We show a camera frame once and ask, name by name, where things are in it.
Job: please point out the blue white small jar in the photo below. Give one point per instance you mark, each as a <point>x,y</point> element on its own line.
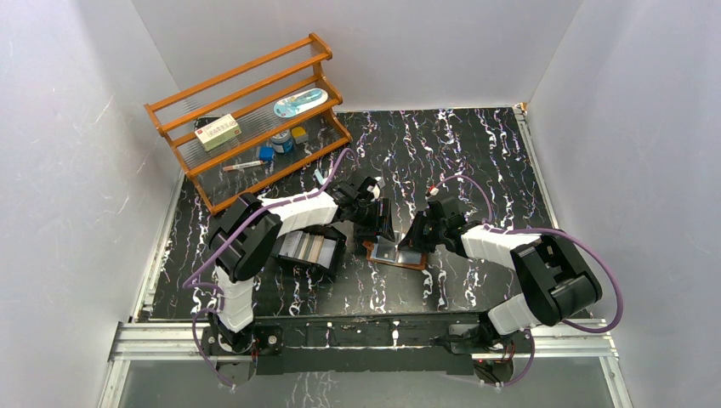
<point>282,142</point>

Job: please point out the blue small cube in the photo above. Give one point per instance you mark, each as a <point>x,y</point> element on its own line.
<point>266,154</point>

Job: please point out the black card storage box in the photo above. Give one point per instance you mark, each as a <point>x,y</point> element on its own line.
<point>327,231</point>

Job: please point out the stack of cards in box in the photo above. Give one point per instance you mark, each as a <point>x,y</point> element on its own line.
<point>304,247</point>

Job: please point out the orange leather card holder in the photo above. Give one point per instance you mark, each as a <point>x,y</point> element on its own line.
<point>388,253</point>

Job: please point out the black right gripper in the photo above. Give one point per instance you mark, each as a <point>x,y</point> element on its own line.
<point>412,240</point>

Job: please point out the yellow grey small block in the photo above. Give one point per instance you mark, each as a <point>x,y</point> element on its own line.
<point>299,135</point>

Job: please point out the white red marker pen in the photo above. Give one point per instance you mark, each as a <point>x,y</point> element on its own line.
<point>243,165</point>

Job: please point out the blue oval blister pack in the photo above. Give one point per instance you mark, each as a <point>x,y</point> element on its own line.
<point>299,103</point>

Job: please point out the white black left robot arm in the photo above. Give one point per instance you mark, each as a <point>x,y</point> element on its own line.
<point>247,231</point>

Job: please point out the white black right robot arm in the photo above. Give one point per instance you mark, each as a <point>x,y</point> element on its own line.
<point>555,280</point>

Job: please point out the orange wooden shelf rack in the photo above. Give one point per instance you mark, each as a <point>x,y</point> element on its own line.
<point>249,93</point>

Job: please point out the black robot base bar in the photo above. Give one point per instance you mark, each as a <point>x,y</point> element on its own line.
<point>275,345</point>

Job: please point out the white green carton box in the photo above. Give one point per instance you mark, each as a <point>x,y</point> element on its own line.
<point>213,131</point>

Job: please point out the white blue stapler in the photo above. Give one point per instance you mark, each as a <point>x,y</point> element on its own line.
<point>319,176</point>

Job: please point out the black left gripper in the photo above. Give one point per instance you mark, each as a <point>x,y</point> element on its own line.
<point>371,213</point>

